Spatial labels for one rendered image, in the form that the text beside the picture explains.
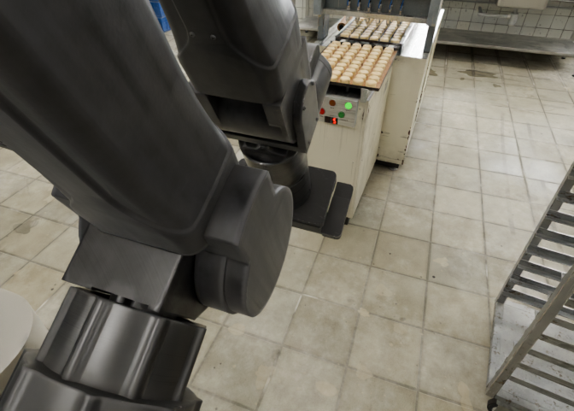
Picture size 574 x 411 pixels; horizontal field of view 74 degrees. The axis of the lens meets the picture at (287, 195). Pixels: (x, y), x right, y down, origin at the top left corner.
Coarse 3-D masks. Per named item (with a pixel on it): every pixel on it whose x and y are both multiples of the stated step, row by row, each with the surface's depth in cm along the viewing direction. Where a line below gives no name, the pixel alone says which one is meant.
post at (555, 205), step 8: (560, 184) 135; (568, 184) 132; (552, 200) 139; (552, 208) 139; (544, 216) 142; (544, 224) 144; (536, 240) 149; (520, 256) 158; (528, 256) 154; (512, 272) 162; (520, 272) 160
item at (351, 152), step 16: (384, 80) 215; (352, 96) 184; (384, 96) 232; (368, 112) 186; (320, 128) 199; (336, 128) 196; (352, 128) 192; (368, 128) 200; (320, 144) 205; (336, 144) 201; (352, 144) 197; (368, 144) 215; (320, 160) 211; (336, 160) 207; (352, 160) 203; (368, 160) 233; (352, 176) 209; (368, 176) 255; (352, 208) 223
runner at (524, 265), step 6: (522, 264) 157; (528, 264) 156; (534, 264) 155; (528, 270) 155; (534, 270) 155; (540, 270) 155; (546, 270) 154; (552, 270) 152; (546, 276) 153; (552, 276) 153; (558, 276) 153
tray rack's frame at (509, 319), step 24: (504, 312) 170; (528, 312) 170; (504, 336) 161; (552, 336) 161; (528, 360) 153; (504, 384) 145; (552, 384) 145; (504, 408) 143; (528, 408) 138; (552, 408) 138
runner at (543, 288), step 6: (516, 276) 162; (522, 276) 161; (510, 282) 162; (516, 282) 162; (522, 282) 162; (528, 282) 161; (534, 282) 159; (540, 282) 158; (528, 288) 159; (534, 288) 159; (540, 288) 159; (546, 288) 158; (552, 288) 157; (546, 294) 157
